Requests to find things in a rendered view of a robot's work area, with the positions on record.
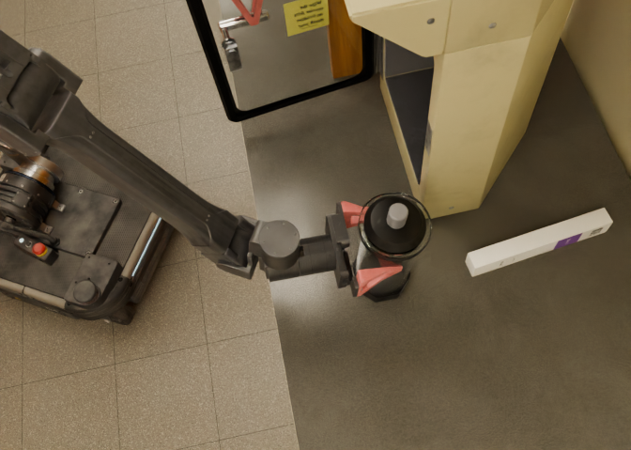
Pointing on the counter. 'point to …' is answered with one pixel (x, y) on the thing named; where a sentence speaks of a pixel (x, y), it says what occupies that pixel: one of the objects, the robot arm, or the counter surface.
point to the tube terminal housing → (484, 84)
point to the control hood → (401, 9)
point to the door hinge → (378, 54)
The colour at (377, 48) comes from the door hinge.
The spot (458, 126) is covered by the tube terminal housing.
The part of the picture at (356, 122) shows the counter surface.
